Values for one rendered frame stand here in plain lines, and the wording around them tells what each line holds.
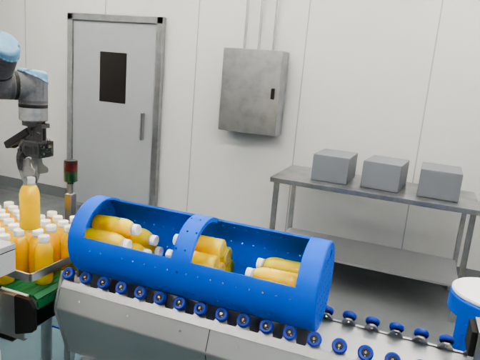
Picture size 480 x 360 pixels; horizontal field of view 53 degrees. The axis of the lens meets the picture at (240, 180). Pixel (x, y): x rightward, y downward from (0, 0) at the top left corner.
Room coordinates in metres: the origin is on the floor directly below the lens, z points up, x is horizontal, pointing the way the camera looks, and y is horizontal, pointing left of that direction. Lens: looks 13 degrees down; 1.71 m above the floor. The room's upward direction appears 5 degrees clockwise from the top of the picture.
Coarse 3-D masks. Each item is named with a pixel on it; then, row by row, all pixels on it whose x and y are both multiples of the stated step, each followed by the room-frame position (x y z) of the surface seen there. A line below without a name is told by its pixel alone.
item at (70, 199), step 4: (68, 196) 2.14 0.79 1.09; (72, 196) 2.15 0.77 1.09; (68, 200) 2.14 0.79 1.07; (72, 200) 2.15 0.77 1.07; (68, 204) 2.14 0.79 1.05; (72, 204) 2.15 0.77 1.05; (68, 208) 2.14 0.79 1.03; (72, 208) 2.15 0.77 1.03; (68, 212) 2.14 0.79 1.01; (72, 212) 2.15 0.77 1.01; (68, 216) 2.14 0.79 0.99; (68, 220) 2.14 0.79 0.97; (64, 348) 2.15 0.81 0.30; (64, 352) 2.15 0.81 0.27; (68, 352) 2.14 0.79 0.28; (72, 352) 2.15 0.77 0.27; (64, 356) 2.15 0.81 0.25; (68, 356) 2.14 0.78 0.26; (72, 356) 2.15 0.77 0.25
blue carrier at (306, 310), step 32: (160, 224) 1.74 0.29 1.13; (192, 224) 1.48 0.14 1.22; (224, 224) 1.60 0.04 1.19; (96, 256) 1.51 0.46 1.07; (128, 256) 1.47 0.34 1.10; (160, 256) 1.43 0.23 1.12; (192, 256) 1.41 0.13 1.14; (256, 256) 1.61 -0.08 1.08; (288, 256) 1.57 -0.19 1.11; (320, 256) 1.32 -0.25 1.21; (160, 288) 1.46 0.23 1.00; (192, 288) 1.40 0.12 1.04; (224, 288) 1.35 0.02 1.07; (256, 288) 1.31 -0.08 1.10; (288, 288) 1.29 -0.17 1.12; (320, 288) 1.29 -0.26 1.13; (288, 320) 1.31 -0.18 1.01; (320, 320) 1.37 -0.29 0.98
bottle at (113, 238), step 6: (90, 228) 1.63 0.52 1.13; (90, 234) 1.59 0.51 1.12; (96, 234) 1.59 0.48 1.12; (102, 234) 1.59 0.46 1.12; (108, 234) 1.58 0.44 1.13; (114, 234) 1.58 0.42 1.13; (120, 234) 1.59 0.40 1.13; (96, 240) 1.58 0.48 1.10; (102, 240) 1.57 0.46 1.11; (108, 240) 1.56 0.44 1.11; (114, 240) 1.56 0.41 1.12; (120, 240) 1.57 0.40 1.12
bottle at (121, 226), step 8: (96, 216) 1.66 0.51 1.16; (104, 216) 1.66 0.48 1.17; (112, 216) 1.66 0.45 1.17; (96, 224) 1.64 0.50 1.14; (104, 224) 1.63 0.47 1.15; (112, 224) 1.62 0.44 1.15; (120, 224) 1.61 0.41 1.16; (128, 224) 1.62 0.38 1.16; (120, 232) 1.61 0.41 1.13; (128, 232) 1.61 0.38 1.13
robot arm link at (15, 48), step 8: (0, 32) 1.40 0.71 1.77; (0, 40) 1.38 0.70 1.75; (8, 40) 1.40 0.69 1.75; (16, 40) 1.42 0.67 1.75; (0, 48) 1.36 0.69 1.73; (8, 48) 1.38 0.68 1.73; (16, 48) 1.40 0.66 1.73; (0, 56) 1.36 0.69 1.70; (8, 56) 1.37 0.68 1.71; (16, 56) 1.40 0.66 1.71; (0, 64) 1.38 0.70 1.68; (8, 64) 1.39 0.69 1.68; (0, 72) 1.40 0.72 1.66; (8, 72) 1.42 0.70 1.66; (0, 80) 1.42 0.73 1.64
